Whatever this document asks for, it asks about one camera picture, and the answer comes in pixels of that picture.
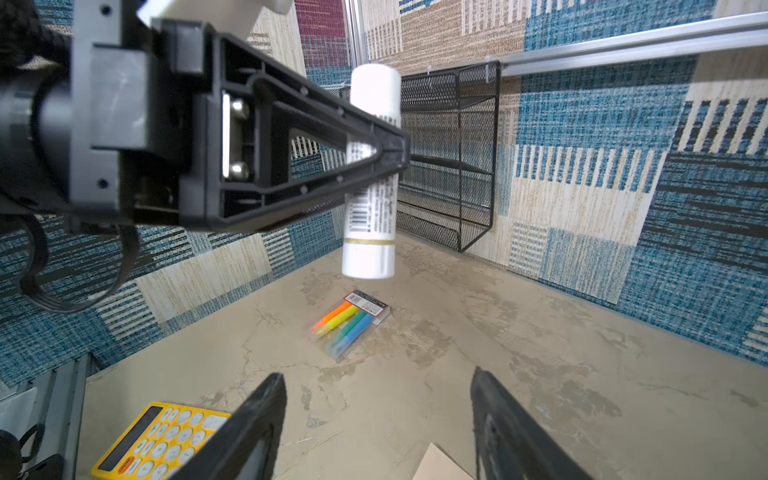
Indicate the white glue stick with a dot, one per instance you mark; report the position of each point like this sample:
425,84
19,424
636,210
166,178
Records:
369,249

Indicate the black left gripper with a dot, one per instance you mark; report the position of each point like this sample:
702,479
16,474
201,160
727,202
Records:
141,130

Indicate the pink envelope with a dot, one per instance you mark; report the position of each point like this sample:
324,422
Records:
437,465

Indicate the black wire shelf rack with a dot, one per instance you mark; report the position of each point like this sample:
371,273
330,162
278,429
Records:
447,195

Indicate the pack of coloured markers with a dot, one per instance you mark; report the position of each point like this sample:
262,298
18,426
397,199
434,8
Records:
339,330

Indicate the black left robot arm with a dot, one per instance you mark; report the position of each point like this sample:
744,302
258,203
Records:
31,53

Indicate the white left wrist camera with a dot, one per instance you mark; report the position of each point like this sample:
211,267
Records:
236,17

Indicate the yellow calculator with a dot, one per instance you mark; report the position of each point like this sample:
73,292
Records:
159,442

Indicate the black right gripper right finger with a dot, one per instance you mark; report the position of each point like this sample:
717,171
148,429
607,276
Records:
509,443

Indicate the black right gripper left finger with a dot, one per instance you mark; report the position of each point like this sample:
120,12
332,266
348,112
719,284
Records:
245,446

